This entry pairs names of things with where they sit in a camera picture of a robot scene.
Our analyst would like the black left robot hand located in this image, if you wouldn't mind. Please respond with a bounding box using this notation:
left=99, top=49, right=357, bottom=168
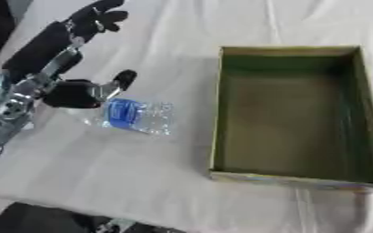
left=2, top=0, right=139, bottom=110

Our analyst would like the cardboard box green inside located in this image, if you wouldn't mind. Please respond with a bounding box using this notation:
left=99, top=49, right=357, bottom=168
left=207, top=45, right=373, bottom=193

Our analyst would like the clear plastic bottle blue label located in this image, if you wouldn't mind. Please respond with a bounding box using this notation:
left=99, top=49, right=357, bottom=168
left=66, top=96, right=176, bottom=137

